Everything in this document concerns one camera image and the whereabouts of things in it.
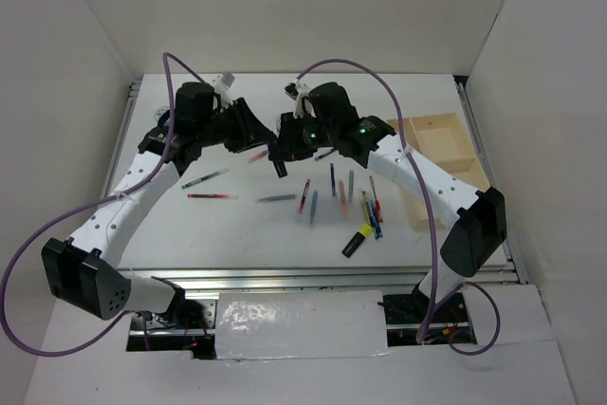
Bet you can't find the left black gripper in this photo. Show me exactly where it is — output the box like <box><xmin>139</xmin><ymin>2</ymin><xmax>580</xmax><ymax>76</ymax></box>
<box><xmin>196</xmin><ymin>96</ymin><xmax>277</xmax><ymax>155</ymax></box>

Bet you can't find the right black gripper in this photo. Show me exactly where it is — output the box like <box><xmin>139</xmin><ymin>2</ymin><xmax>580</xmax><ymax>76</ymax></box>
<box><xmin>269</xmin><ymin>109</ymin><xmax>338</xmax><ymax>161</ymax></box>

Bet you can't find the yellow highlighter marker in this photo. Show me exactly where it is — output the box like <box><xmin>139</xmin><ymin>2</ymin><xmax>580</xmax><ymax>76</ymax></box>
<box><xmin>341</xmin><ymin>224</ymin><xmax>373</xmax><ymax>258</ymax></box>

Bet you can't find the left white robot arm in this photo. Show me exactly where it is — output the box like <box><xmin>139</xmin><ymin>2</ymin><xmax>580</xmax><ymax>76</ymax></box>
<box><xmin>42</xmin><ymin>83</ymin><xmax>276</xmax><ymax>328</ymax></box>

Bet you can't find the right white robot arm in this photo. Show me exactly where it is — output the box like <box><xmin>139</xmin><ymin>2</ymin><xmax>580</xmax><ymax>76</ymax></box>
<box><xmin>269</xmin><ymin>83</ymin><xmax>506</xmax><ymax>322</ymax></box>

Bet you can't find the magenta clear-cap pen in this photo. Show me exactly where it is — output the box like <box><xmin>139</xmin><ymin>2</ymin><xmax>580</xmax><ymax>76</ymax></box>
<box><xmin>295</xmin><ymin>178</ymin><xmax>311</xmax><ymax>223</ymax></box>

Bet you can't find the light blue clear pen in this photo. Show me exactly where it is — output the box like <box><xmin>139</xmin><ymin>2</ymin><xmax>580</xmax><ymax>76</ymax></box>
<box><xmin>309</xmin><ymin>190</ymin><xmax>319</xmax><ymax>227</ymax></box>

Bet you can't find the violet clear-cap pen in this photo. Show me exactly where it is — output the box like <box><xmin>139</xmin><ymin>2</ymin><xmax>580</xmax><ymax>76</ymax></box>
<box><xmin>329</xmin><ymin>162</ymin><xmax>337</xmax><ymax>198</ymax></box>

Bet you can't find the blue clear-cap pen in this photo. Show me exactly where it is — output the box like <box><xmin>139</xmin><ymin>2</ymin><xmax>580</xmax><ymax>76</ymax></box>
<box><xmin>314</xmin><ymin>149</ymin><xmax>337</xmax><ymax>161</ymax></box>

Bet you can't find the olive green clear pen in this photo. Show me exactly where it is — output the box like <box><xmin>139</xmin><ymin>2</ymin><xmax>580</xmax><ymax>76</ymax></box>
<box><xmin>347</xmin><ymin>169</ymin><xmax>355</xmax><ymax>204</ymax></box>

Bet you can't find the left blue round jar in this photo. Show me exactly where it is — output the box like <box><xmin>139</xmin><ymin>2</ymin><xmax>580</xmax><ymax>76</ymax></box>
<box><xmin>155</xmin><ymin>106</ymin><xmax>170</xmax><ymax>126</ymax></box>

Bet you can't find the red clear-cap pen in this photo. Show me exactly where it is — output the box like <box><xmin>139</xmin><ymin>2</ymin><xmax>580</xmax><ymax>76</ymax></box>
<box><xmin>187</xmin><ymin>193</ymin><xmax>238</xmax><ymax>200</ymax></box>

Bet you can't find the yellow clear pen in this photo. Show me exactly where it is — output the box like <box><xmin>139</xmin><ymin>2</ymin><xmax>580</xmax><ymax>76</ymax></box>
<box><xmin>359</xmin><ymin>190</ymin><xmax>374</xmax><ymax>227</ymax></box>

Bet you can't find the red gel pen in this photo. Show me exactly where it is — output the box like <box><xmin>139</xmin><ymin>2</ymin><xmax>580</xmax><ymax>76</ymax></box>
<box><xmin>369</xmin><ymin>175</ymin><xmax>383</xmax><ymax>223</ymax></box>

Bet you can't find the dark blue gel pen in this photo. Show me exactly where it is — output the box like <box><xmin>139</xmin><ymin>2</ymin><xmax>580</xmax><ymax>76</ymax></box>
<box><xmin>361</xmin><ymin>191</ymin><xmax>381</xmax><ymax>239</ymax></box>

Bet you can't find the beige divided organizer tray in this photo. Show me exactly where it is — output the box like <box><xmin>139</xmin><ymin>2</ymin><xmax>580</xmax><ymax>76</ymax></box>
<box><xmin>380</xmin><ymin>113</ymin><xmax>489</xmax><ymax>230</ymax></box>

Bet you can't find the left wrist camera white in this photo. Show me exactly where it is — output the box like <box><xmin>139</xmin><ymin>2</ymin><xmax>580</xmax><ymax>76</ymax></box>
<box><xmin>212</xmin><ymin>72</ymin><xmax>235</xmax><ymax>108</ymax></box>

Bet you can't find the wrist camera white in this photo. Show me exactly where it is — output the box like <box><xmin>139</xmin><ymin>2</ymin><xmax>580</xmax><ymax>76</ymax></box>
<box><xmin>212</xmin><ymin>72</ymin><xmax>235</xmax><ymax>108</ymax></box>
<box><xmin>285</xmin><ymin>81</ymin><xmax>313</xmax><ymax>119</ymax></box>

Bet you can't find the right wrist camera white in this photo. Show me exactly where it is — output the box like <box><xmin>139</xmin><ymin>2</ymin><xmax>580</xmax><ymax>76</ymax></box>
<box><xmin>285</xmin><ymin>81</ymin><xmax>313</xmax><ymax>119</ymax></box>

